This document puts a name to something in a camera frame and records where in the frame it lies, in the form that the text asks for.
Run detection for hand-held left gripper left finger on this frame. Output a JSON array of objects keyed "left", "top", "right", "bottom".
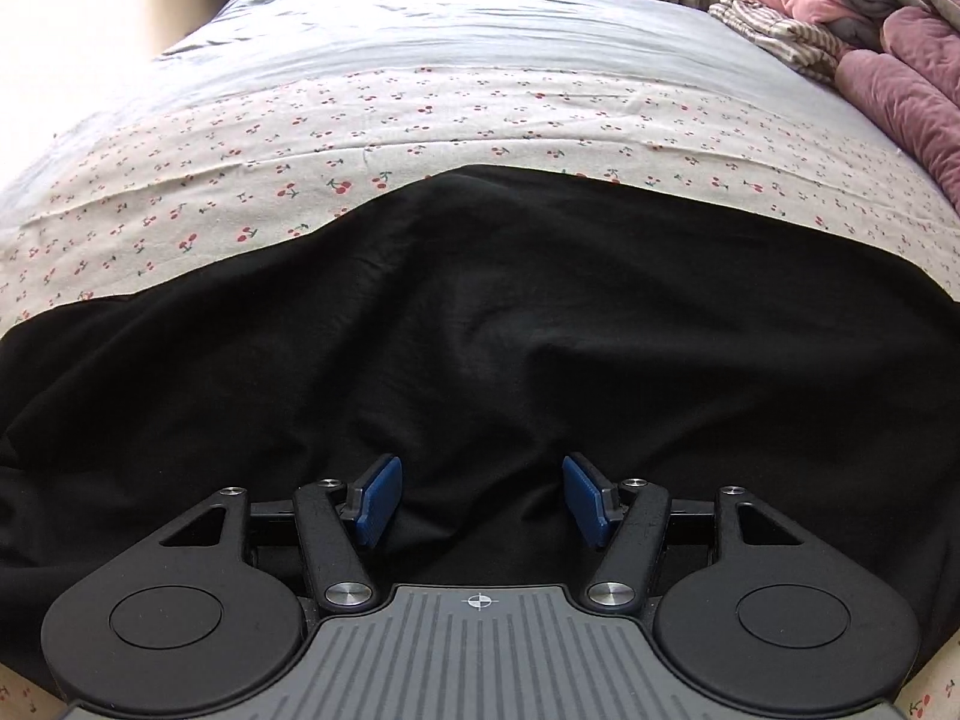
[{"left": 157, "top": 452, "right": 404, "bottom": 613}]

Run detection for light blue bed sheet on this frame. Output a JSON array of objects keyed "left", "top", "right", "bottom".
[{"left": 154, "top": 0, "right": 863, "bottom": 151}]

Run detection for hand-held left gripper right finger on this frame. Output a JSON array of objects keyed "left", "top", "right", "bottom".
[{"left": 561, "top": 452, "right": 812, "bottom": 613}]

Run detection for black pants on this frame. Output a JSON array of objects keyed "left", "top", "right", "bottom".
[{"left": 0, "top": 163, "right": 960, "bottom": 691}]

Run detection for striped folded cloth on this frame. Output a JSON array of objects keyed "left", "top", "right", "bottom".
[{"left": 709, "top": 0, "right": 850, "bottom": 85}]

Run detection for mauve folded quilt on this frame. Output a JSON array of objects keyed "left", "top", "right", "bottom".
[{"left": 834, "top": 0, "right": 960, "bottom": 205}]

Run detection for cherry print bed sheet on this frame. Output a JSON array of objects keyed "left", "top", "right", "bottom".
[{"left": 0, "top": 64, "right": 960, "bottom": 720}]

